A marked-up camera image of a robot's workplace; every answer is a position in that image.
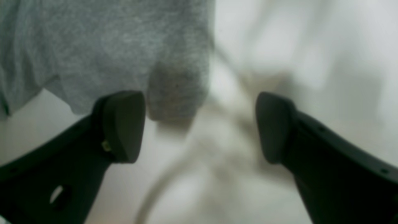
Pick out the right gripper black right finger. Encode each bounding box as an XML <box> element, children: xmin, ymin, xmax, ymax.
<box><xmin>256</xmin><ymin>92</ymin><xmax>398</xmax><ymax>224</ymax></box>

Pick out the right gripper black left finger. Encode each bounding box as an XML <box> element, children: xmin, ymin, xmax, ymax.
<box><xmin>0</xmin><ymin>91</ymin><xmax>146</xmax><ymax>224</ymax></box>

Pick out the grey T-shirt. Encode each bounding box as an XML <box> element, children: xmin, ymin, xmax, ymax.
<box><xmin>0</xmin><ymin>0</ymin><xmax>215</xmax><ymax>120</ymax></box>

